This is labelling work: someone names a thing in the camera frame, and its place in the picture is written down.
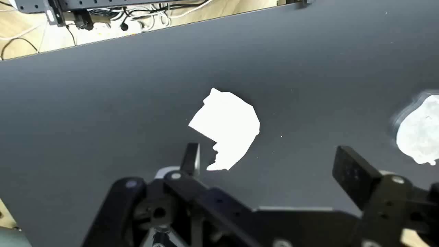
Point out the grey metal bracket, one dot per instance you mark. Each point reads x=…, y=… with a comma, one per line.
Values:
x=41, y=6

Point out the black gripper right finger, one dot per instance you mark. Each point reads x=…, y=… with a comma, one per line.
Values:
x=354, y=175

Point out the white printed cloth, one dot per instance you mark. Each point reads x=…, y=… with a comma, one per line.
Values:
x=230, y=123

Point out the white crumpled paper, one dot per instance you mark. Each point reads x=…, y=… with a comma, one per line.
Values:
x=417, y=135

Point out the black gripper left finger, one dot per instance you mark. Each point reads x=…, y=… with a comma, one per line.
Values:
x=191, y=161

